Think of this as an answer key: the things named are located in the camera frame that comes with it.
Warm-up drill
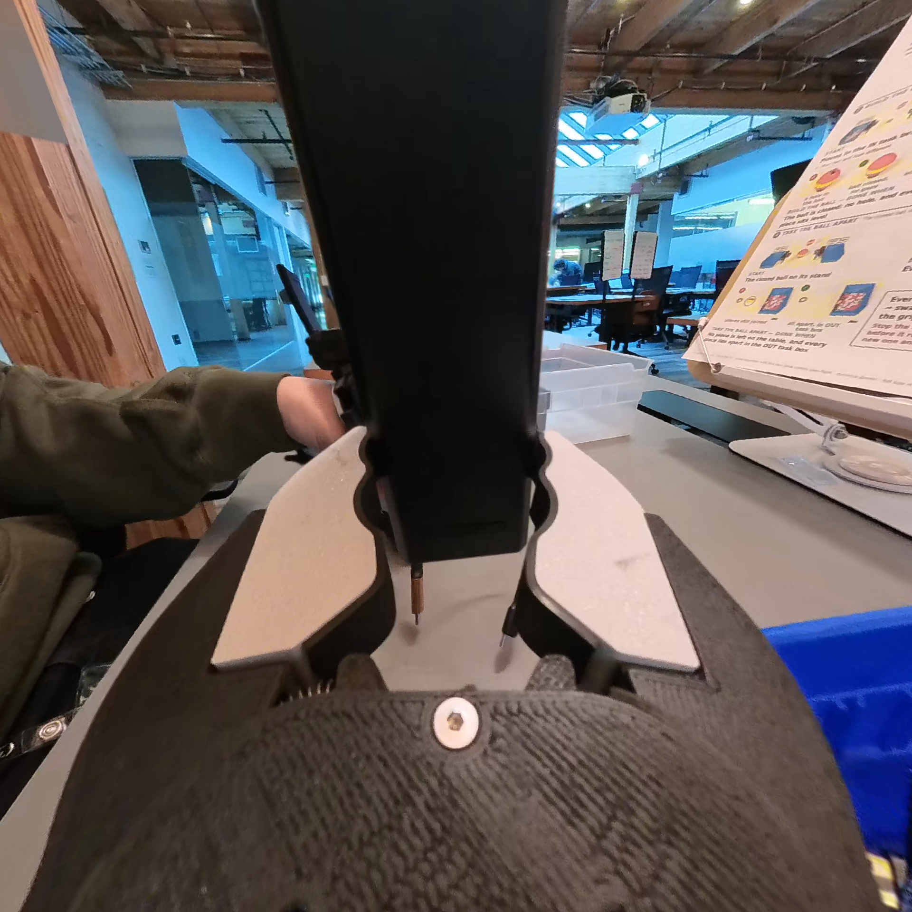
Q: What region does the instruction board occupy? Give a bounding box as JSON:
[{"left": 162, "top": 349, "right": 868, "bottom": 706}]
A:
[{"left": 683, "top": 14, "right": 912, "bottom": 400}]

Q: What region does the white board stand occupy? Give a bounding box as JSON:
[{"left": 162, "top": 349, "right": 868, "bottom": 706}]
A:
[{"left": 728, "top": 420, "right": 912, "bottom": 537}]

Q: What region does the clear plastic bin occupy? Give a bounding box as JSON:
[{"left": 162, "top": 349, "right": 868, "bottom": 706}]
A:
[{"left": 538, "top": 344, "right": 656, "bottom": 447}]

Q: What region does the person's left hand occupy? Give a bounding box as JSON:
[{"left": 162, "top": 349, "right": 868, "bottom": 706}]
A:
[{"left": 276, "top": 374, "right": 350, "bottom": 455}]

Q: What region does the black multi-port hub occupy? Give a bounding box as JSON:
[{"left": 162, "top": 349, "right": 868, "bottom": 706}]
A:
[{"left": 255, "top": 0, "right": 571, "bottom": 565}]

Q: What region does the black flat tray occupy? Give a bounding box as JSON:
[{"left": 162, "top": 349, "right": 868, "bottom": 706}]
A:
[{"left": 637, "top": 388, "right": 793, "bottom": 447}]

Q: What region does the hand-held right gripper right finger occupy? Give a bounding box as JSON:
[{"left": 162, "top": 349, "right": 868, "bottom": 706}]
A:
[{"left": 514, "top": 429, "right": 703, "bottom": 674}]

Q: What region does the black wall screen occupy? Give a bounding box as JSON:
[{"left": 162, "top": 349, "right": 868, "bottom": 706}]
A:
[{"left": 769, "top": 160, "right": 814, "bottom": 208}]

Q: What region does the black office chair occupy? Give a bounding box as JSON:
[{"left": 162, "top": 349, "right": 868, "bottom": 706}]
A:
[{"left": 597, "top": 266, "right": 675, "bottom": 355}]

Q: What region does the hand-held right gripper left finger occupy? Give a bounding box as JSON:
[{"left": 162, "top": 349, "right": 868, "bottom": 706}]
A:
[{"left": 211, "top": 425, "right": 397, "bottom": 672}]

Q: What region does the person's left forearm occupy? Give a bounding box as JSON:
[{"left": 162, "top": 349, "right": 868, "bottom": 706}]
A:
[{"left": 0, "top": 363, "right": 300, "bottom": 526}]

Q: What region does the grey desk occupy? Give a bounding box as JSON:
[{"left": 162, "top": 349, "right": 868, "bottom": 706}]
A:
[{"left": 0, "top": 370, "right": 912, "bottom": 906}]

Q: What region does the large blue plastic bin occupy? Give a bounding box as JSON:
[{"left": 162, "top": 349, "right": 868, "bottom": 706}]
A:
[{"left": 761, "top": 606, "right": 912, "bottom": 912}]

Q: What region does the ceiling projector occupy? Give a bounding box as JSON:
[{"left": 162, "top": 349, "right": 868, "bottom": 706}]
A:
[{"left": 588, "top": 91, "right": 654, "bottom": 124}]

